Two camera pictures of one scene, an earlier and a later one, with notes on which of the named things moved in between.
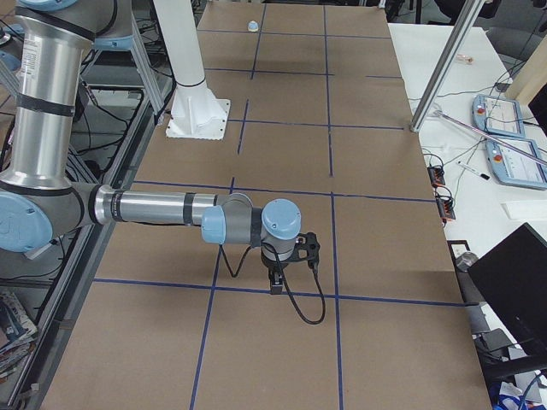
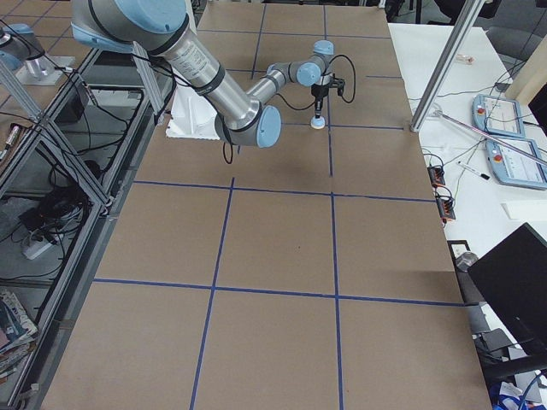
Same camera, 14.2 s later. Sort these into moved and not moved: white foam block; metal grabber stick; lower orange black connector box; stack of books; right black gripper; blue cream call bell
Moved: blue cream call bell; right black gripper
Not moved: white foam block; lower orange black connector box; stack of books; metal grabber stick
